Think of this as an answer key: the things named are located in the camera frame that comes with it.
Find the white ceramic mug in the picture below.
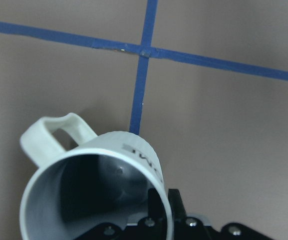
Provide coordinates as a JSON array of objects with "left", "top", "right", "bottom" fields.
[{"left": 20, "top": 113, "right": 173, "bottom": 240}]

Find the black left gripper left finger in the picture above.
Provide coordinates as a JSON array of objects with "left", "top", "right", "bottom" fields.
[{"left": 148, "top": 188, "right": 166, "bottom": 224}]

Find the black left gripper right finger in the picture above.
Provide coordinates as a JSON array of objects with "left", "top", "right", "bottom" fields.
[{"left": 168, "top": 188, "right": 187, "bottom": 222}]

